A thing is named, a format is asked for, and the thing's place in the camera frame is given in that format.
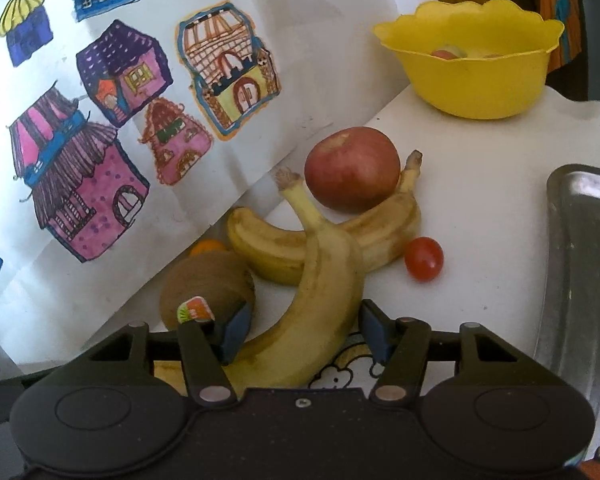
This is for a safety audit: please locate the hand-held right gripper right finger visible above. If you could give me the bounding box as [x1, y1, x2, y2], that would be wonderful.
[357, 299, 518, 403]

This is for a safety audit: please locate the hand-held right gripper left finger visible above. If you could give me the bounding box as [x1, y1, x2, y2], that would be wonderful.
[82, 302, 256, 407]

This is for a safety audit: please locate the brown kiwi with sticker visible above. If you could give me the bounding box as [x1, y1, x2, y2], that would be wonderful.
[159, 251, 257, 331]

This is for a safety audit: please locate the smooth yellow banana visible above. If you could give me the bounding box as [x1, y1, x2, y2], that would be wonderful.
[220, 167, 368, 391]

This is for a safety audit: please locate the brown speckled yellow banana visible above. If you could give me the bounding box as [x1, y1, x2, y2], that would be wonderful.
[226, 150, 424, 286]

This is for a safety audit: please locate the metal tray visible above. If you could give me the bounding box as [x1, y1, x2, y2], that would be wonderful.
[532, 163, 600, 431]

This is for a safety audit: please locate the cartoon print sheet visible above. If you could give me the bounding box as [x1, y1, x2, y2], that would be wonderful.
[307, 342, 388, 391]

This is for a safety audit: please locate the red cherry tomato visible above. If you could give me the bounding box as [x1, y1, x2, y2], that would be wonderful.
[404, 236, 445, 282]

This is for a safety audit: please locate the small orange kumquat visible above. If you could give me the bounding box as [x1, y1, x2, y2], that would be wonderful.
[189, 238, 229, 257]

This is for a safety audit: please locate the red apple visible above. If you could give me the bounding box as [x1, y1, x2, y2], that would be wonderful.
[304, 126, 402, 214]

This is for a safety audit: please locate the white paper table cover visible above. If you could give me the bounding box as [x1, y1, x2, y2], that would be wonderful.
[80, 85, 600, 391]

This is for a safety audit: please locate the colourful houses drawing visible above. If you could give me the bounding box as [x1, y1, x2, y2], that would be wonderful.
[0, 0, 441, 361]

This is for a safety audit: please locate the yellow scalloped plastic bowl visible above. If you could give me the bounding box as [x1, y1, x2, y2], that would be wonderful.
[371, 0, 566, 121]

